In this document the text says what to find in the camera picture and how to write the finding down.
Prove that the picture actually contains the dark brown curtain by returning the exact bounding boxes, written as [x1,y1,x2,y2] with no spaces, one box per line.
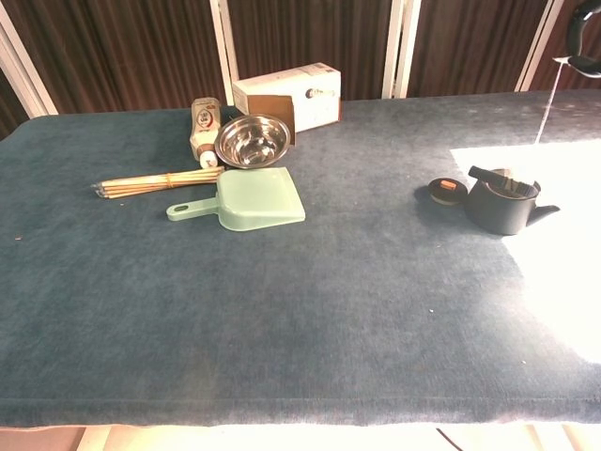
[0,0,601,141]

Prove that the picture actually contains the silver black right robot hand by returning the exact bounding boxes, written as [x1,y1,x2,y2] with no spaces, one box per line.
[553,0,601,79]

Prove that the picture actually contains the black lid with orange handle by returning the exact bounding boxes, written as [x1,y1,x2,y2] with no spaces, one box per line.
[427,177,469,208]

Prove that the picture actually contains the blue table cloth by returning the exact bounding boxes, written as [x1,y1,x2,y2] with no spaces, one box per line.
[0,87,601,428]

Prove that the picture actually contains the white sauce bottle brown label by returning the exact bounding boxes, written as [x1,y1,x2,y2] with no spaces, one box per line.
[188,96,222,169]

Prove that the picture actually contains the white frame post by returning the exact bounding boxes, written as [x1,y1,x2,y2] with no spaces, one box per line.
[514,0,565,93]
[208,0,241,108]
[380,0,422,100]
[0,7,60,118]

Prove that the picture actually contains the stainless steel bowl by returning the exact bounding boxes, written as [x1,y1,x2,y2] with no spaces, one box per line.
[213,115,290,170]

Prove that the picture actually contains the dark grey teapot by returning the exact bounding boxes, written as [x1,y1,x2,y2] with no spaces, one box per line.
[463,164,562,236]

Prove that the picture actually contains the mint green plastic dustpan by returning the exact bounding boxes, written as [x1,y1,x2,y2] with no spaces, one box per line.
[165,166,307,233]

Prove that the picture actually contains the thin dark cable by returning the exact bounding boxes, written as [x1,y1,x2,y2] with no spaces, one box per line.
[435,427,464,451]

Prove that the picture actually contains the white cardboard box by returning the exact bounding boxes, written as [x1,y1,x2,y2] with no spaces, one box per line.
[231,62,343,147]

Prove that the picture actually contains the bundle of wooden sticks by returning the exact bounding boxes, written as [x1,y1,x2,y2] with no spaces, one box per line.
[90,165,225,201]

